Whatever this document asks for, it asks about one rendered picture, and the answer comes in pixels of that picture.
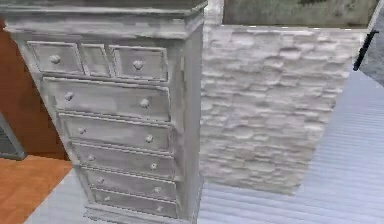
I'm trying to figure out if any grey chest of drawers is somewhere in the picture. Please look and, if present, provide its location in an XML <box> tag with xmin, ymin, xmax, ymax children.
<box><xmin>0</xmin><ymin>0</ymin><xmax>209</xmax><ymax>224</ymax></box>

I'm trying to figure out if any window with green view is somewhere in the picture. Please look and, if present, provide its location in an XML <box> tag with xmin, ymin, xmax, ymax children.
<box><xmin>222</xmin><ymin>0</ymin><xmax>381</xmax><ymax>30</ymax></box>

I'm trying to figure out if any grey framed panel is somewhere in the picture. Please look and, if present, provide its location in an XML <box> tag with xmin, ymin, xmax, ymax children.
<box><xmin>0</xmin><ymin>113</ymin><xmax>28</xmax><ymax>162</ymax></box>

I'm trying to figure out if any grey room door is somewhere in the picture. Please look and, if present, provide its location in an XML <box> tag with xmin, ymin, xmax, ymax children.
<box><xmin>359</xmin><ymin>3</ymin><xmax>384</xmax><ymax>88</ymax></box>

